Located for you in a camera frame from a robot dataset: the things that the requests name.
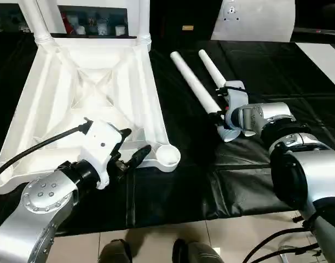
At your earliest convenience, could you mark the white plastic table leg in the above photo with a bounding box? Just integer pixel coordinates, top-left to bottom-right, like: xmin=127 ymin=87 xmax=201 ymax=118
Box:
xmin=136 ymin=0 xmax=153 ymax=47
xmin=19 ymin=0 xmax=61 ymax=45
xmin=198 ymin=49 xmax=258 ymax=138
xmin=169 ymin=51 xmax=241 ymax=142

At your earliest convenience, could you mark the black padded work mat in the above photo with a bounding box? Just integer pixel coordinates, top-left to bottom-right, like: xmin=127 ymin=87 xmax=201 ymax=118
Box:
xmin=0 ymin=31 xmax=335 ymax=236

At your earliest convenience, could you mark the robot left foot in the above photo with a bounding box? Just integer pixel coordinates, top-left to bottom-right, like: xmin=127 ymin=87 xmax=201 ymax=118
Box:
xmin=98 ymin=238 xmax=133 ymax=263

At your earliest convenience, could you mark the white flat board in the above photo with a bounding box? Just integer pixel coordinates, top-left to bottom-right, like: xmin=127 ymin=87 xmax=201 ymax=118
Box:
xmin=294 ymin=42 xmax=335 ymax=93

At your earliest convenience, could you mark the red bottle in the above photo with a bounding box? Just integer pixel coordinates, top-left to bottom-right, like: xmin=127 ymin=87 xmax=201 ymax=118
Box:
xmin=62 ymin=12 xmax=76 ymax=34

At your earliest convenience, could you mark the white cabinet with glass doors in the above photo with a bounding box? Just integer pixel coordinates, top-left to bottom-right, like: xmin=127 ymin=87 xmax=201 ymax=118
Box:
xmin=0 ymin=0 xmax=138 ymax=38

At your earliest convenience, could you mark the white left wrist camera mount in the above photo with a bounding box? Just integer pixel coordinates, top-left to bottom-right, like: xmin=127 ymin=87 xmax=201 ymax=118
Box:
xmin=79 ymin=118 xmax=124 ymax=190

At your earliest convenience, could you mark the black left wrist camera cable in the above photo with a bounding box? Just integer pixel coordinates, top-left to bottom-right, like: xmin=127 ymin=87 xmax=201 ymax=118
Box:
xmin=0 ymin=117 xmax=92 ymax=182

